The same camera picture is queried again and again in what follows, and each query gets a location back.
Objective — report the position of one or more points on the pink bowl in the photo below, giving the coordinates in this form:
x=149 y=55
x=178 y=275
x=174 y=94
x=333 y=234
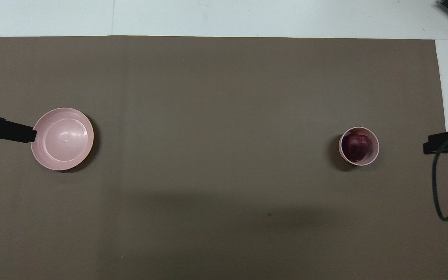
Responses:
x=375 y=149

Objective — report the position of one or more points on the dark red apple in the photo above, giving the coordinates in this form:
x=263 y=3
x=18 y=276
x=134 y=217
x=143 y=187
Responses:
x=356 y=147

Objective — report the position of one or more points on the pink plate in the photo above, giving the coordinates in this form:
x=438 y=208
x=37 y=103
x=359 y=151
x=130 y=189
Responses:
x=62 y=138

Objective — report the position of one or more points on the brown table mat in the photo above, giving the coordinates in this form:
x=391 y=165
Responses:
x=224 y=116

